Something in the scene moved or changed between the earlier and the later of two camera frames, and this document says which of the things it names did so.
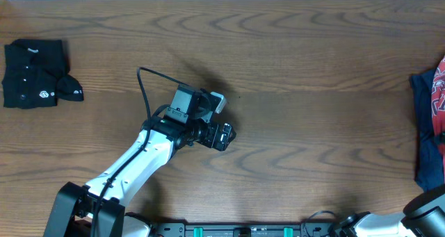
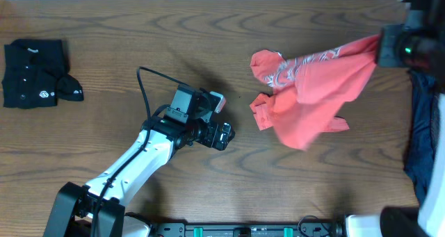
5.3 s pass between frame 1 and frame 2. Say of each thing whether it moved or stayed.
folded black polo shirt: stayed
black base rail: stayed
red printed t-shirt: moved
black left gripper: stayed
